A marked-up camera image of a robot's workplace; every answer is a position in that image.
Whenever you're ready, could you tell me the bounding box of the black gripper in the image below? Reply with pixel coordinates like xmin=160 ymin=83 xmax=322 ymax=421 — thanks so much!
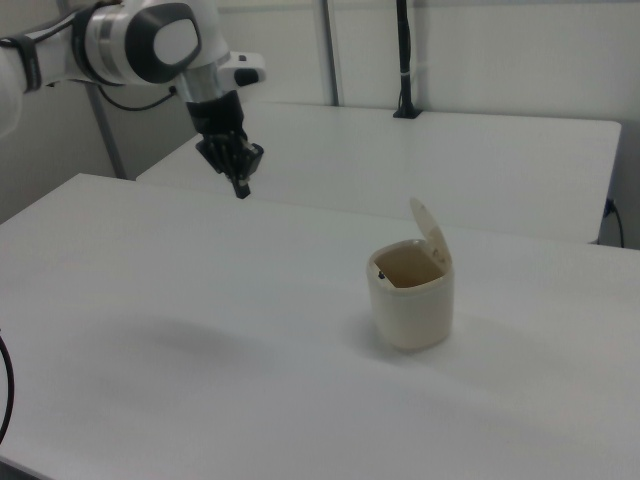
xmin=186 ymin=91 xmax=265 ymax=200

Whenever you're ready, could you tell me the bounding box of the cream trash bin lid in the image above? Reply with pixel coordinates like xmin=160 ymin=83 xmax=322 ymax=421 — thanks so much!
xmin=409 ymin=196 xmax=452 ymax=275

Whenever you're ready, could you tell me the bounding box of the cream trash bin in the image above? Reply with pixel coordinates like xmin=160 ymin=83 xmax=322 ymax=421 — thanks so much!
xmin=367 ymin=196 xmax=457 ymax=352

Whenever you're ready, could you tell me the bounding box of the white side table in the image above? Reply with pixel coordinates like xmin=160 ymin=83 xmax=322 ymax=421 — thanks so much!
xmin=135 ymin=101 xmax=623 ymax=246

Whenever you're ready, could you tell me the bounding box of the black pole with clamp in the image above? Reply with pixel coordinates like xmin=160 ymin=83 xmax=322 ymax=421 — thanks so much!
xmin=392 ymin=0 xmax=426 ymax=121

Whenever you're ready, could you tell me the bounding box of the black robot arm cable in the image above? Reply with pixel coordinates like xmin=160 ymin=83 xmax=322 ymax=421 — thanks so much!
xmin=97 ymin=83 xmax=180 ymax=112

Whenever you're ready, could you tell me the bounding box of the grey aluminium frame post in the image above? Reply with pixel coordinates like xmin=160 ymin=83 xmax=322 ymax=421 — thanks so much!
xmin=318 ymin=0 xmax=343 ymax=108

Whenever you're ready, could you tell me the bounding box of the black arm strap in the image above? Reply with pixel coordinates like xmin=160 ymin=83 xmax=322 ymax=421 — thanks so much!
xmin=13 ymin=33 xmax=45 ymax=95

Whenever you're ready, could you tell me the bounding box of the thick black cable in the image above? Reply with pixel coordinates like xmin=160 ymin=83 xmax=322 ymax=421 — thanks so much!
xmin=0 ymin=333 xmax=17 ymax=447

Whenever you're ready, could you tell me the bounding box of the black cable with plug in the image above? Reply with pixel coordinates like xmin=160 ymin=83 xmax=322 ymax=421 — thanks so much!
xmin=603 ymin=197 xmax=627 ymax=249

